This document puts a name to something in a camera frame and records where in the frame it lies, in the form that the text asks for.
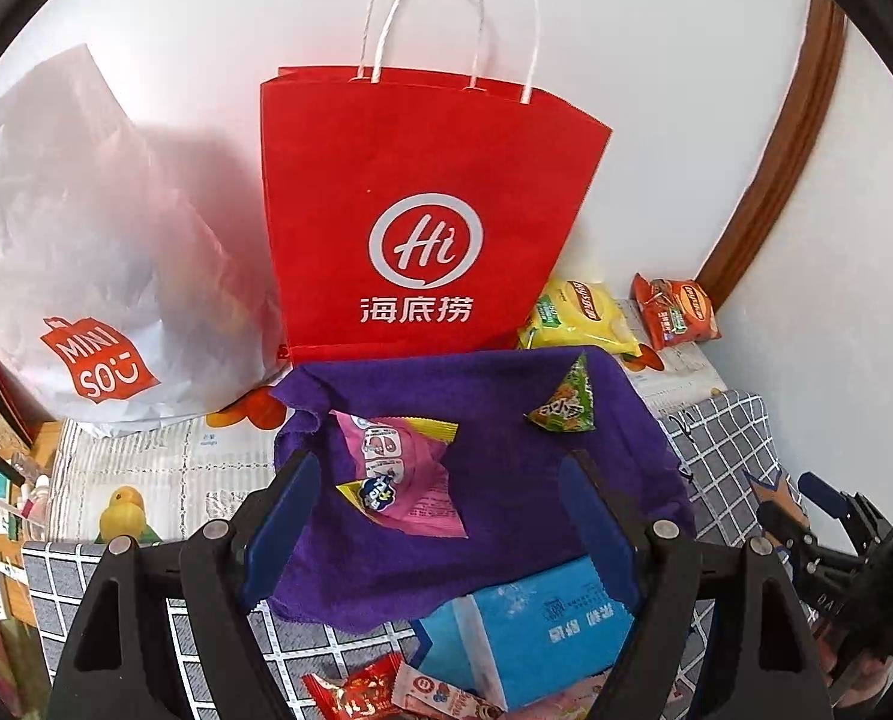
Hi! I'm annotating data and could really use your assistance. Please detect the pink snack packet yellow edges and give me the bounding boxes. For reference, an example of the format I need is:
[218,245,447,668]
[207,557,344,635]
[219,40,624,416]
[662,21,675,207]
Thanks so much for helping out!
[330,409,469,539]

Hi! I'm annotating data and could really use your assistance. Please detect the wooden door frame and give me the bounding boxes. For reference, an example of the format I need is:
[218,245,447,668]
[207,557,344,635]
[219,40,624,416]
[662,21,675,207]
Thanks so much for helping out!
[694,0,849,312]

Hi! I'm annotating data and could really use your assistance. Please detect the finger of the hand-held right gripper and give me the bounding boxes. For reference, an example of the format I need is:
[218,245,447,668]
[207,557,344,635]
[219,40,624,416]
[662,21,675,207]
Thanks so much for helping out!
[754,499,823,597]
[798,471,879,541]

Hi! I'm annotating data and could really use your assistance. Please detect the pink striped wafer packet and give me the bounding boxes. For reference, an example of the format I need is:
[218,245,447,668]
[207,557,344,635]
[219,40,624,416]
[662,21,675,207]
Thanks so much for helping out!
[391,664,508,720]

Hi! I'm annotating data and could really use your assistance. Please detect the grey checked bed sheet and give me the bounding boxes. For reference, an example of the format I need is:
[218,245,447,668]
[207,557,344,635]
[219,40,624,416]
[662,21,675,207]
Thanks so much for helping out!
[22,386,893,720]

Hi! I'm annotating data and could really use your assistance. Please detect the white plastic bag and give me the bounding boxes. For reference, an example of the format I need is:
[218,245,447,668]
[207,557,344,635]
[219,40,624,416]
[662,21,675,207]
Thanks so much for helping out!
[0,43,290,440]

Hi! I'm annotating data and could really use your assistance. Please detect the pale pink peach packet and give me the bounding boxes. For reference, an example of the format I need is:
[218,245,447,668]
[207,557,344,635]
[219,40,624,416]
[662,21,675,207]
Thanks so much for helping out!
[507,675,613,720]

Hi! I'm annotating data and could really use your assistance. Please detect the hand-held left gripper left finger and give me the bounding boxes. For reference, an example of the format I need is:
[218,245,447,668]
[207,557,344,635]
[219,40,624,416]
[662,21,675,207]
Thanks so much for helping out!
[45,450,323,720]

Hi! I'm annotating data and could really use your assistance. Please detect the red candy packet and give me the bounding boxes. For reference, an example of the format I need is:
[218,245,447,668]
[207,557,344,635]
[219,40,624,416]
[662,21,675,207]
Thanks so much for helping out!
[301,652,404,720]

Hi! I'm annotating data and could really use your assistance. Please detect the green triangular snack packet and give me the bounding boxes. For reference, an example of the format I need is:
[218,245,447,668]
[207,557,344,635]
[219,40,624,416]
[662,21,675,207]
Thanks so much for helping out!
[523,352,596,434]

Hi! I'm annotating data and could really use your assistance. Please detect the wooden cabinet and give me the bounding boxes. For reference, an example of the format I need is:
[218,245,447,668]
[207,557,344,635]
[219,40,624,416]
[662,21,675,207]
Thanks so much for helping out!
[0,420,65,720]

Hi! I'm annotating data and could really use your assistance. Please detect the yellow chip bag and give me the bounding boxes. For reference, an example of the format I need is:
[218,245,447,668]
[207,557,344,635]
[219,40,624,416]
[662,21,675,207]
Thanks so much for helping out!
[517,277,643,361]

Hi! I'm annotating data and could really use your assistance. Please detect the blue tissue pack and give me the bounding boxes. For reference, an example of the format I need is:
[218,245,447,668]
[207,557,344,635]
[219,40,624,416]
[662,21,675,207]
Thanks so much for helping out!
[409,556,635,713]

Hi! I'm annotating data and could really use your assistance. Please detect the orange chip bag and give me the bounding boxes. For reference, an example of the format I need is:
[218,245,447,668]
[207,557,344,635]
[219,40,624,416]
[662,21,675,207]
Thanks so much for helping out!
[630,272,721,352]

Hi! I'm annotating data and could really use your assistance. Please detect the purple towel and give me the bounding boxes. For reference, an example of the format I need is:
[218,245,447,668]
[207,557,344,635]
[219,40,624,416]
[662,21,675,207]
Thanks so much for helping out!
[266,347,697,635]

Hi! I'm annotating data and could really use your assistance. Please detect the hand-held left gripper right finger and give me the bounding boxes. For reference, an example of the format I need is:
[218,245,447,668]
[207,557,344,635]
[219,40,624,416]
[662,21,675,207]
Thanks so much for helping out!
[559,450,841,720]

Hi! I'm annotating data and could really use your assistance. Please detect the red paper bag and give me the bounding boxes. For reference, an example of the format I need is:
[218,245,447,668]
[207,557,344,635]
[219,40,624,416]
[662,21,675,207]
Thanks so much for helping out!
[259,0,614,365]

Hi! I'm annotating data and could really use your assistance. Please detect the fruit printed cloth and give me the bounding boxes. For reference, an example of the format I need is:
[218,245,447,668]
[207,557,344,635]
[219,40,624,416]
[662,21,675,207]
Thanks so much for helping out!
[45,296,729,541]

